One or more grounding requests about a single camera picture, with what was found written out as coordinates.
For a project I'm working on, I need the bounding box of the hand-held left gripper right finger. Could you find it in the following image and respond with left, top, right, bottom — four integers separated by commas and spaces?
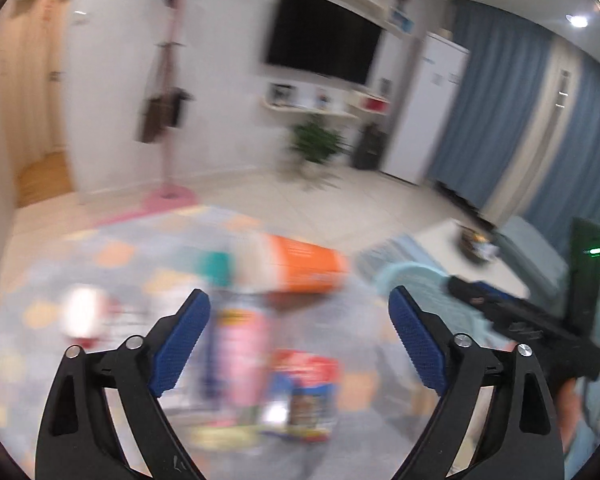
388, 285, 566, 480

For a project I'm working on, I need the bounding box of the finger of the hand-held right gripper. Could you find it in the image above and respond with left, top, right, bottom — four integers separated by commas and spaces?
447, 278, 527, 324

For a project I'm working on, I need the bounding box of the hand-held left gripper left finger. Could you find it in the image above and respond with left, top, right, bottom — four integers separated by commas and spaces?
36, 288, 212, 480

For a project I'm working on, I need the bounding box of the light blue plastic basket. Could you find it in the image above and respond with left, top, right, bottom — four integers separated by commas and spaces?
372, 261, 487, 343

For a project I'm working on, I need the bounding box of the pink cylindrical can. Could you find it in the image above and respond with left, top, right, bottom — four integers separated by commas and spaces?
214, 305, 275, 411

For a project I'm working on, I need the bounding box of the green white small box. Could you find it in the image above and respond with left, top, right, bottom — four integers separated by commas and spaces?
199, 251, 237, 287

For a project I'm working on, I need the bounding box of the red round lid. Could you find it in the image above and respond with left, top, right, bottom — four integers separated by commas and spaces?
60, 284, 112, 341

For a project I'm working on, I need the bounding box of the red and blue carton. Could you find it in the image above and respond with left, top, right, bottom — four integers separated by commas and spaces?
267, 349, 342, 445

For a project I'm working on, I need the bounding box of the orange and white canister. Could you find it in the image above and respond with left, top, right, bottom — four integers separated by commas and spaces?
235, 232, 352, 297

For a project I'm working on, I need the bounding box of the person's right forearm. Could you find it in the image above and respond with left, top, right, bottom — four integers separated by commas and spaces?
552, 377, 590, 480

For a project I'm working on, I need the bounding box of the dark bowl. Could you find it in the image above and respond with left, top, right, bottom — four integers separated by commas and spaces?
456, 226, 502, 264

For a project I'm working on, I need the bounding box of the white coffee table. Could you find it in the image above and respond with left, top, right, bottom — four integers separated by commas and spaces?
414, 219, 532, 307

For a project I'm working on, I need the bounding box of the grey-blue armchair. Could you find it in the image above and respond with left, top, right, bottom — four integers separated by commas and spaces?
495, 214, 572, 307

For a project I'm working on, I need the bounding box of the patterned blue rug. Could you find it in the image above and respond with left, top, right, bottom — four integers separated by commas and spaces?
354, 234, 432, 283

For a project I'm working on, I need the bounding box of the cream curtain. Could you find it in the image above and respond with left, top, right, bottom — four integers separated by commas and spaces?
480, 39, 589, 232

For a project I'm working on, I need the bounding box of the blue curtain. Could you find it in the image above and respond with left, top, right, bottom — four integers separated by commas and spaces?
524, 54, 600, 288
426, 0, 557, 211

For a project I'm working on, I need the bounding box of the white standing air conditioner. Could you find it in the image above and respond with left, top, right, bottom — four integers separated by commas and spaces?
381, 31, 472, 184

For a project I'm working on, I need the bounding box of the potted green plant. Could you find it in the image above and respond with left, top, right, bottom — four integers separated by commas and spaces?
286, 114, 347, 182

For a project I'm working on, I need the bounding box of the white pink box shelf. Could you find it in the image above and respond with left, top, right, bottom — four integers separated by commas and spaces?
350, 87, 392, 114

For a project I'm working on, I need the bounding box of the brown hanging bag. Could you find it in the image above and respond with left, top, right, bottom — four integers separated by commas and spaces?
136, 94, 169, 144

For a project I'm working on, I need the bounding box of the pink coat rack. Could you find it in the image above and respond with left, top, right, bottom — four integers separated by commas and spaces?
145, 0, 199, 210

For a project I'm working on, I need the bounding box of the black hanging bag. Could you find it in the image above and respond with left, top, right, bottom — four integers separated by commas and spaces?
167, 86, 192, 129

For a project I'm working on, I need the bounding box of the small teal box shelf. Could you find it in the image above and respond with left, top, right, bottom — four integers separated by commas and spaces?
390, 7, 414, 32

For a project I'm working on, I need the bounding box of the black flat television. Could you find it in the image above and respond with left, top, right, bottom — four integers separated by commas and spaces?
264, 0, 384, 87

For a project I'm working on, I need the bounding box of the white curved wall shelf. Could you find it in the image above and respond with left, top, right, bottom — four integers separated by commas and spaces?
261, 99, 359, 122

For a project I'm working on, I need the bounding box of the butterfly picture frame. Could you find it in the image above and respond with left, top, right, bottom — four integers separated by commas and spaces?
267, 82, 297, 107

